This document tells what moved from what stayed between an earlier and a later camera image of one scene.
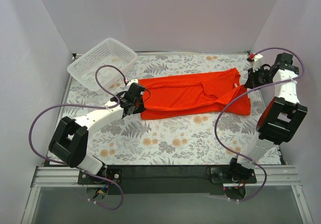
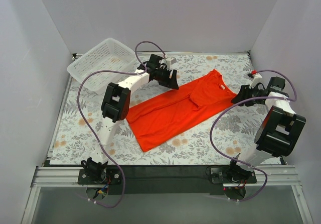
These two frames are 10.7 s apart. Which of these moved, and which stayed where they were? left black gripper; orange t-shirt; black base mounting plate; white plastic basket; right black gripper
Moved: orange t-shirt; left black gripper; right black gripper
Stayed: white plastic basket; black base mounting plate
